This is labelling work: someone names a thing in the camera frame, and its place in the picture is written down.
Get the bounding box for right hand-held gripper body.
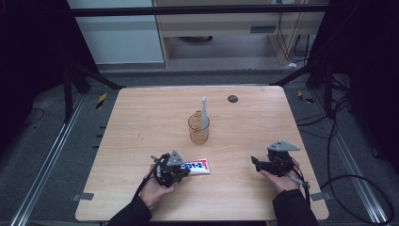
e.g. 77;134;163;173
259;139;301;177

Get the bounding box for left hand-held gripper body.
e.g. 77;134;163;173
150;149;189;188

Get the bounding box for white toothpaste tube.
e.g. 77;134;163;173
181;157;212;176

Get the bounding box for amber transparent cup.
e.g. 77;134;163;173
187;110;211;146

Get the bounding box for white electric toothbrush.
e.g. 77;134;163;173
199;96;210;132

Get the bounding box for person's right hand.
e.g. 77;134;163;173
259;156;303;194

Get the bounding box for person's left hand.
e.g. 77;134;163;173
139;163;177;210

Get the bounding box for yellow black hazard tape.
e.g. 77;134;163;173
296;89;315;105
95;92;108;110

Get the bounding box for black metal stand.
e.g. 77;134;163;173
270;58;350;118
61;58;127;124

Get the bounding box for dark curtain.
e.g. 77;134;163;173
308;0;399;175
0;0;99;154

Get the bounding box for white cabinet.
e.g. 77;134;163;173
66;0;166;66

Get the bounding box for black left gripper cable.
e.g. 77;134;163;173
134;165;158;200

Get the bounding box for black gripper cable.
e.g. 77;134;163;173
287;163;312;209
134;165;158;200

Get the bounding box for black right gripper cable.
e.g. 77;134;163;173
287;163;312;209

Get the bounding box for grey table edge bracket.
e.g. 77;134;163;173
310;191;333;202
72;192;95;202

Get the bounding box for aluminium floor rail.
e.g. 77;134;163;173
312;89;391;226
8;93;87;226

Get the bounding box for black hanging cables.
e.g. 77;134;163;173
275;11;315;64

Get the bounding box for thin black floor cable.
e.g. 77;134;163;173
18;107;45;129

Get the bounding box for black horizontal frame bar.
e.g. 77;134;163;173
70;4;329;18

